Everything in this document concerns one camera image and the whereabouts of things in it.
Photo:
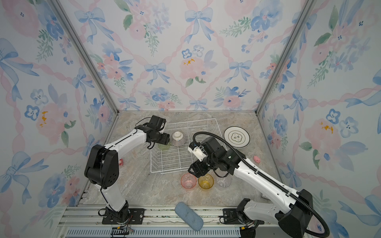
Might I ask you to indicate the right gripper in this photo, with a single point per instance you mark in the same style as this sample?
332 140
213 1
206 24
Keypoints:
197 167

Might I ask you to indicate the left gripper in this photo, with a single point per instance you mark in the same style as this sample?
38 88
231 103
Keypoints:
165 139

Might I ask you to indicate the yellow plastic cup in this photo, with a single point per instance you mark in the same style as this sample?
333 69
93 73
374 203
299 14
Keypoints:
206 181

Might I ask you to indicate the pink plastic cup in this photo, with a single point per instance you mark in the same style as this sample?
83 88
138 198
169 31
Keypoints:
188 181

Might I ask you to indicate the clear glass cup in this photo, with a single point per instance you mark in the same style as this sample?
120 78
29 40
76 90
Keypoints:
224 182

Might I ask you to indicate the plain white plate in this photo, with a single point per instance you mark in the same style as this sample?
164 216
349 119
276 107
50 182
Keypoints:
237 137

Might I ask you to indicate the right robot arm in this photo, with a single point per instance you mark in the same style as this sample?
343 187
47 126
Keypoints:
286 207

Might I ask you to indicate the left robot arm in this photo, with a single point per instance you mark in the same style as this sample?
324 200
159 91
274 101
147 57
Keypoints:
103 165

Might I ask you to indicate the green plastic cup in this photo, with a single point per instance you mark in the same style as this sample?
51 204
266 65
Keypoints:
163 147

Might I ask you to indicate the striped ceramic bowl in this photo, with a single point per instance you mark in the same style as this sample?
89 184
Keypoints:
178 138

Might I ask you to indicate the pink pig toy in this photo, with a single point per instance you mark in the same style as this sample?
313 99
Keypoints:
257 159

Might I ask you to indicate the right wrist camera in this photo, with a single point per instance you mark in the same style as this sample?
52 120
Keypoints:
197 151

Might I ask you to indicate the white wire dish rack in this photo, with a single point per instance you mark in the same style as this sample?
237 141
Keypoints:
178 158

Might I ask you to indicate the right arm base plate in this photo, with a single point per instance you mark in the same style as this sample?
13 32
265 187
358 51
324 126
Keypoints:
232 216

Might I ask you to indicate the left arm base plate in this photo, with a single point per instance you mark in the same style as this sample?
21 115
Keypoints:
131 216

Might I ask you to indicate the aluminium front rail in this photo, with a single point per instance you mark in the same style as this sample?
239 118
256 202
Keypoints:
86 221

